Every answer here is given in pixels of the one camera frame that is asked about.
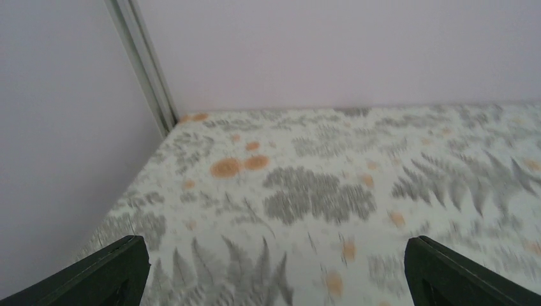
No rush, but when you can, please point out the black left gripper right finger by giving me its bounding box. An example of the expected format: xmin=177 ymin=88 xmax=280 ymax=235
xmin=404 ymin=236 xmax=540 ymax=306

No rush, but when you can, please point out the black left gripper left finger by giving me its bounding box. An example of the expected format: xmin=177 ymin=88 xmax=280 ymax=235
xmin=1 ymin=235 xmax=151 ymax=305

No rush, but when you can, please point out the floral patterned table mat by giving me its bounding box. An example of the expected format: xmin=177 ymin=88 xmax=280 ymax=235
xmin=77 ymin=102 xmax=540 ymax=305

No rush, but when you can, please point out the aluminium corner frame post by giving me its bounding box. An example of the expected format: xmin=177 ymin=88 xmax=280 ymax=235
xmin=105 ymin=0 xmax=179 ymax=137

